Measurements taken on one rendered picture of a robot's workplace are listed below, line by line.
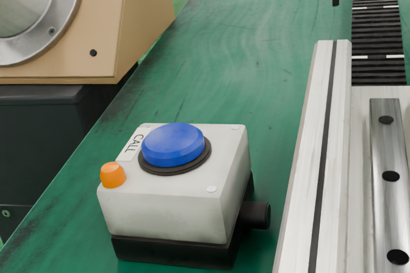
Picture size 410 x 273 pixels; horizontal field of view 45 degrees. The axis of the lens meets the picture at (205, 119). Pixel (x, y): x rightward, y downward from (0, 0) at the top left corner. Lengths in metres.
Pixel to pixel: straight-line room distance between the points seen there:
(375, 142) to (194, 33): 0.41
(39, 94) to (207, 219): 0.36
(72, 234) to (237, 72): 0.27
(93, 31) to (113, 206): 0.33
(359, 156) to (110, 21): 0.36
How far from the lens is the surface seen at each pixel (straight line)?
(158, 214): 0.30
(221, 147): 0.32
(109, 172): 0.30
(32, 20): 0.63
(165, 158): 0.30
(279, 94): 0.50
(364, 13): 0.60
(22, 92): 0.63
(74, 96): 0.58
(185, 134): 0.31
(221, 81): 0.54
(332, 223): 0.22
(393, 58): 0.52
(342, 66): 0.35
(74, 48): 0.61
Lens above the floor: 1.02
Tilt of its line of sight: 30 degrees down
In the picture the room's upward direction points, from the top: 10 degrees counter-clockwise
